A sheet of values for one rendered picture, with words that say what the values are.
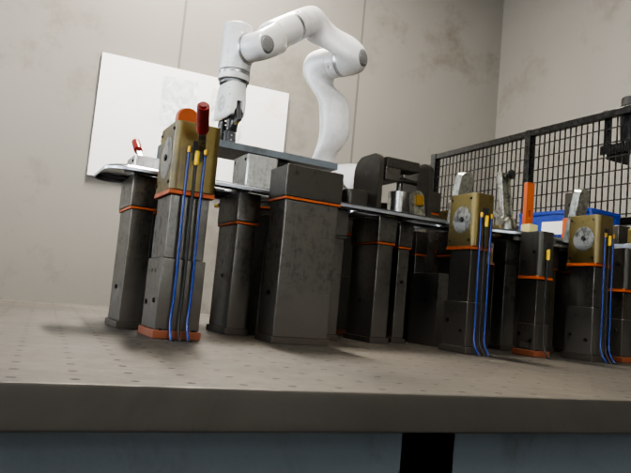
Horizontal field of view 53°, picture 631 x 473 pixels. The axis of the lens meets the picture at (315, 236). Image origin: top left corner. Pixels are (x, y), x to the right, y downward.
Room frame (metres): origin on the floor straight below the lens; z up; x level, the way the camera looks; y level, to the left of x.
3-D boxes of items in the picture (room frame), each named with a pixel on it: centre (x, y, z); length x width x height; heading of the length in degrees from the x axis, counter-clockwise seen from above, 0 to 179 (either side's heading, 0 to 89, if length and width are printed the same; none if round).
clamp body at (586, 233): (1.52, -0.67, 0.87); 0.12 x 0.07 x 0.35; 27
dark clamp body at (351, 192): (1.70, -0.08, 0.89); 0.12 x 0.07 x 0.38; 27
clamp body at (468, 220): (1.38, -0.35, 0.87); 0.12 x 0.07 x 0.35; 27
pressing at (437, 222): (1.51, -0.19, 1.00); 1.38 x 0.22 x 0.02; 117
